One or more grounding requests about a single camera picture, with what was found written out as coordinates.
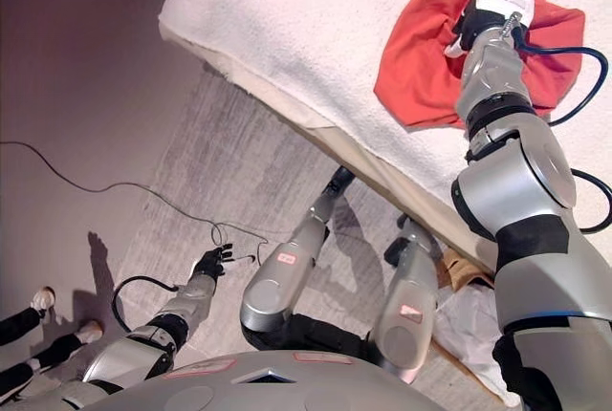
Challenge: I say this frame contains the white person shoe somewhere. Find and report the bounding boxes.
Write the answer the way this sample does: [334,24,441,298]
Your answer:
[75,319,104,344]
[30,286,56,313]

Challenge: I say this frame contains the robot torso and legs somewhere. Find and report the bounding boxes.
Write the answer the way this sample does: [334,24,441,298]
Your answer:
[114,66,508,411]

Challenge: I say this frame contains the red cloth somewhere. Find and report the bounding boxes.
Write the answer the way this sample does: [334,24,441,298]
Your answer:
[373,0,587,129]

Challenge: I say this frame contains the bed with white blanket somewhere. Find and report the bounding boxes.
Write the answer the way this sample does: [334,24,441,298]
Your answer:
[159,0,612,235]

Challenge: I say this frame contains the thin black floor cable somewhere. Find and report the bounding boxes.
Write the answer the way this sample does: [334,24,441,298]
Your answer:
[0,141,270,270]

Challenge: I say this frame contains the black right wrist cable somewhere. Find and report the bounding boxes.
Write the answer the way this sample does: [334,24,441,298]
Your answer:
[510,13,612,235]

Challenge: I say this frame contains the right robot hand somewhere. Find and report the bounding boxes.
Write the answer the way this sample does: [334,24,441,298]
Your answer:
[444,0,536,56]

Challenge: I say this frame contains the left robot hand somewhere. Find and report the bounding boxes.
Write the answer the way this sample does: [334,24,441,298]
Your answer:
[190,242,235,280]

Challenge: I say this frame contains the person leg black trousers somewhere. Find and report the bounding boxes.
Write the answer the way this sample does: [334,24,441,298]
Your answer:
[0,307,45,346]
[0,333,83,400]

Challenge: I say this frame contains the woven wooden basket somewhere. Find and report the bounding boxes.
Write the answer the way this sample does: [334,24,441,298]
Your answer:
[427,247,508,407]

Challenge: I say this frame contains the white crumpled cloth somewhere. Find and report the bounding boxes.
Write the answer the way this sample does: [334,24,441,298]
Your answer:
[432,281,522,407]

